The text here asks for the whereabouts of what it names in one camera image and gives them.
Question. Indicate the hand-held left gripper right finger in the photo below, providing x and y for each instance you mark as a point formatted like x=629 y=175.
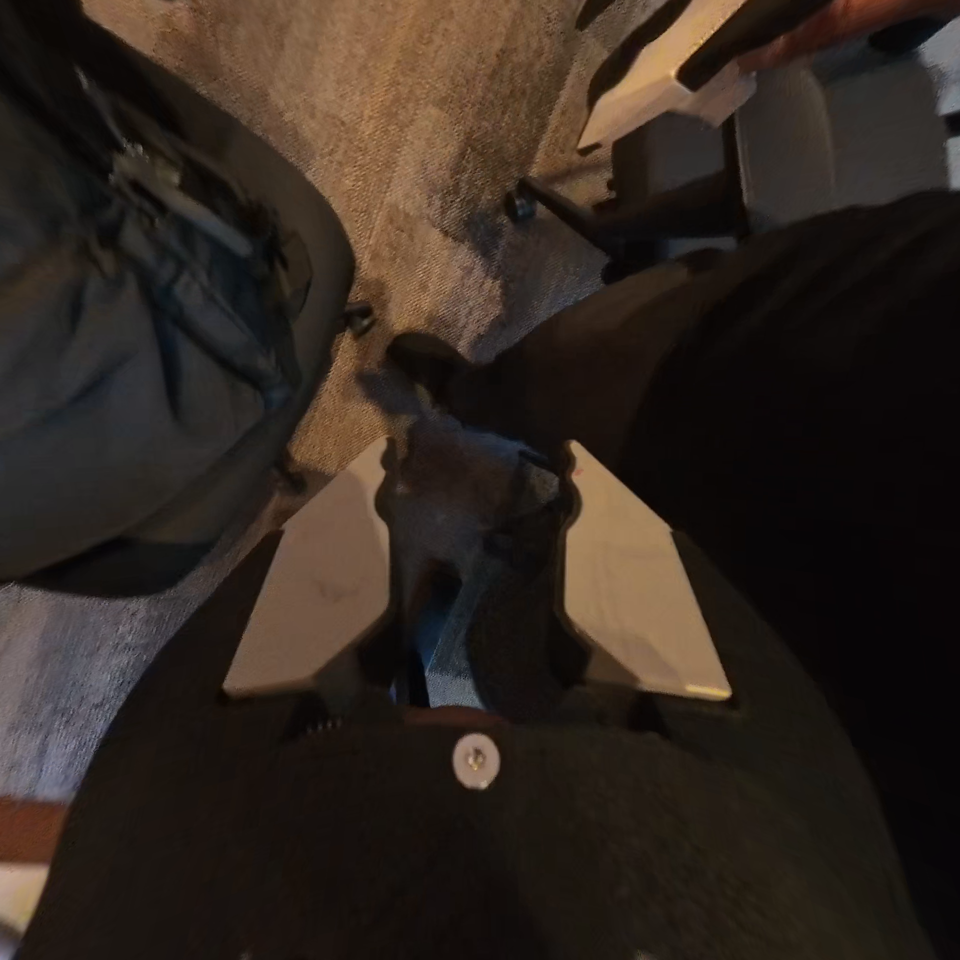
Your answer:
x=630 y=600

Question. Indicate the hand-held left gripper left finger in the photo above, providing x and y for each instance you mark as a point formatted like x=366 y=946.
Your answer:
x=322 y=600

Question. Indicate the person's right hand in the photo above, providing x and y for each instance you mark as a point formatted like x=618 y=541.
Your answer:
x=840 y=26

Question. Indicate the black office chair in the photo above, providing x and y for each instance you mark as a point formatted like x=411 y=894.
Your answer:
x=334 y=255
x=570 y=210

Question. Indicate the person's black shoe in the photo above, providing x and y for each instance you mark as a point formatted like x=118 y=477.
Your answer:
x=420 y=356

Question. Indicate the dark grey backpack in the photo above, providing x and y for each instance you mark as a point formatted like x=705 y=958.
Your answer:
x=112 y=375

